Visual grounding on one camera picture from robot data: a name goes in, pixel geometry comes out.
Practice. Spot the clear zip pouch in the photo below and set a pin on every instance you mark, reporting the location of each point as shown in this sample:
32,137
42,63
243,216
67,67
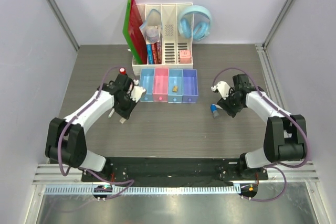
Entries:
151,28

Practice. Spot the pink cube box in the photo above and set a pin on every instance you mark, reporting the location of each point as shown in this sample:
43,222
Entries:
185,56

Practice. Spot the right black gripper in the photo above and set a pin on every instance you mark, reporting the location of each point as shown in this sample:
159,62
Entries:
226,106

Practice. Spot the light blue drawer bin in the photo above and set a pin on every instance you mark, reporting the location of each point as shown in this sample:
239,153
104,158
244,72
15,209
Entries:
147,82

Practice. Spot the light blue headphones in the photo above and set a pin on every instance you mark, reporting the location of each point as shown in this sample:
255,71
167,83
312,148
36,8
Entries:
187,27

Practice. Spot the green red folder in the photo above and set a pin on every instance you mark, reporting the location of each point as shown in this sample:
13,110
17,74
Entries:
132,33

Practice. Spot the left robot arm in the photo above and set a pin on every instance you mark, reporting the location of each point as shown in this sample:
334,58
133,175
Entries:
66,138

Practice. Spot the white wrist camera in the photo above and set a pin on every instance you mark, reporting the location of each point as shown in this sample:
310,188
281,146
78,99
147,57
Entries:
223,88
136,93

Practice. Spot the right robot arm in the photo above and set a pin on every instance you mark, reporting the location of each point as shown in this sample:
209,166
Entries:
285,136

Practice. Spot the white slotted cable duct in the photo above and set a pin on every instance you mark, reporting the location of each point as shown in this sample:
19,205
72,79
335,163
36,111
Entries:
102,189

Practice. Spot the green white marker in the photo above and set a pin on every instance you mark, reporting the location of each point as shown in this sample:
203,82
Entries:
111,113

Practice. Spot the beige long eraser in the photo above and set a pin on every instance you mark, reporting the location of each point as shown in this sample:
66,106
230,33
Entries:
122,121

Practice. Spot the red black stamp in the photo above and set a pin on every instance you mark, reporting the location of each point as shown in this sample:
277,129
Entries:
123,71

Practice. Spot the purple drawer bin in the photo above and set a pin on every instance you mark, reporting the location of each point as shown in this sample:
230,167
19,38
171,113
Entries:
190,86

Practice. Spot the white file organizer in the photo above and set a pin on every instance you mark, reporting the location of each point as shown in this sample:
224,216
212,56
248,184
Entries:
172,41

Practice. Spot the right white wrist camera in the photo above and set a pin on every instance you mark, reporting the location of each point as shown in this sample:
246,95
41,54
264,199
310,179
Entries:
223,88

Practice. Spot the pink drawer bin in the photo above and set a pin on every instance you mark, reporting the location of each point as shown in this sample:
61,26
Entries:
161,84

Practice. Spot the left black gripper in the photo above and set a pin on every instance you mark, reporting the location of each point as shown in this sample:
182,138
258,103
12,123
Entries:
125,114

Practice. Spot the blue grey glue stick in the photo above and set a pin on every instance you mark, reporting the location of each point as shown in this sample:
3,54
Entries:
214,110

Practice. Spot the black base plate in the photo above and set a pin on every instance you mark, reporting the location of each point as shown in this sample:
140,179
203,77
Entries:
186,171

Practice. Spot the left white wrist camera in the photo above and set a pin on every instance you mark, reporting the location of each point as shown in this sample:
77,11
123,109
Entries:
136,93

